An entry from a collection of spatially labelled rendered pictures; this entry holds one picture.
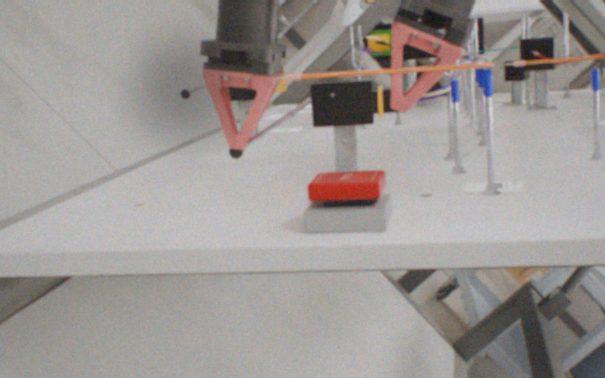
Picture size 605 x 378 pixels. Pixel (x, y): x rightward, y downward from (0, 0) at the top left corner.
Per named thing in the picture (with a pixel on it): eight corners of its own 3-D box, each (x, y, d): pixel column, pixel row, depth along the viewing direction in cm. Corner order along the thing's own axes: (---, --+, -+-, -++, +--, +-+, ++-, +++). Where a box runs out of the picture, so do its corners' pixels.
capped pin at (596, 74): (602, 160, 84) (601, 68, 82) (586, 160, 85) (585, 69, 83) (607, 158, 85) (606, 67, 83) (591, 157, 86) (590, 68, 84)
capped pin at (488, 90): (478, 193, 72) (473, 58, 70) (495, 191, 72) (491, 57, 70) (487, 196, 70) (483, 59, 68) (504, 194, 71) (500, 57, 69)
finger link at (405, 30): (430, 118, 86) (469, 26, 84) (433, 128, 79) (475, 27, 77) (365, 92, 86) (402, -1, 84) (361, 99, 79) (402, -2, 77)
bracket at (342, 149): (336, 173, 87) (333, 121, 86) (361, 171, 86) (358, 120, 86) (333, 181, 82) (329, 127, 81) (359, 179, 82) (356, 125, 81)
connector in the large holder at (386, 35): (403, 54, 149) (402, 29, 148) (392, 55, 147) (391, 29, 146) (377, 55, 153) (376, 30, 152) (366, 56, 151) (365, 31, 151)
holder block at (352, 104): (316, 123, 86) (314, 81, 85) (374, 119, 85) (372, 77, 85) (312, 127, 82) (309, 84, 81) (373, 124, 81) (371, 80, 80)
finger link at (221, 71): (279, 145, 89) (287, 51, 87) (268, 156, 82) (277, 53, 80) (212, 138, 89) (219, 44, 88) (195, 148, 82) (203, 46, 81)
